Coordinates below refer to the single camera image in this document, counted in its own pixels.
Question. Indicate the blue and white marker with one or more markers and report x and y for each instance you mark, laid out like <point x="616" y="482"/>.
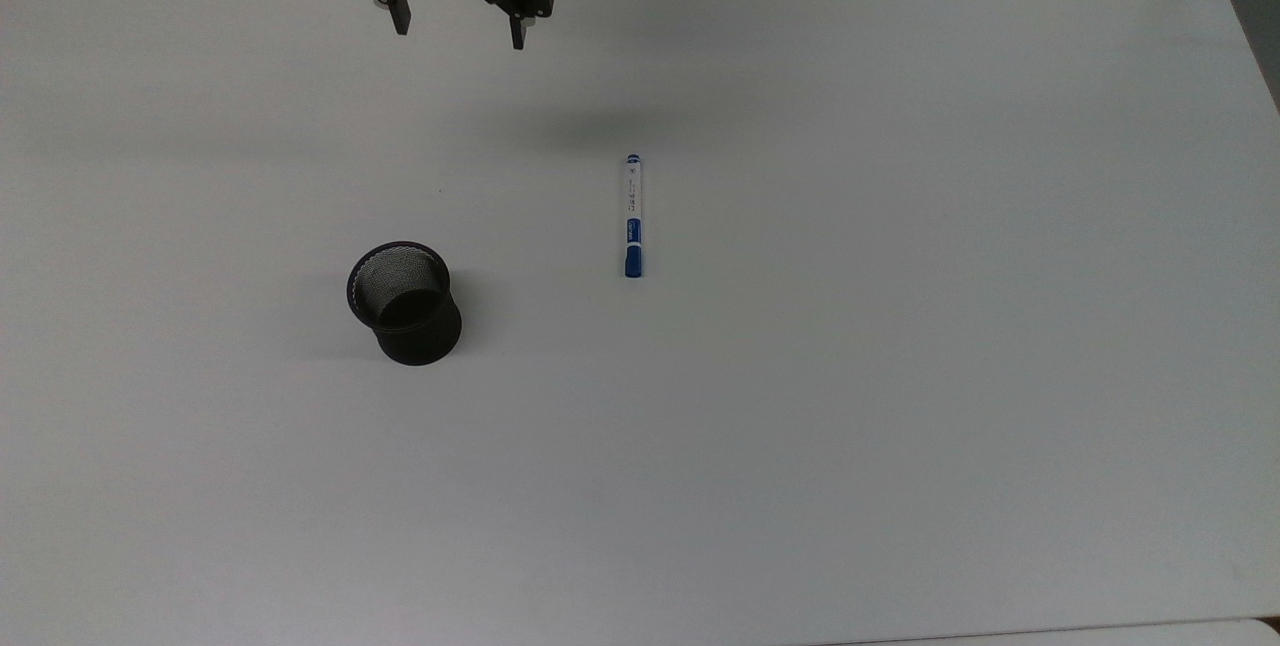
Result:
<point x="633" y="216"/>

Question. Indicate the black mesh pen cup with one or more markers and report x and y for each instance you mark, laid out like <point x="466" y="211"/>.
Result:
<point x="420" y="331"/>

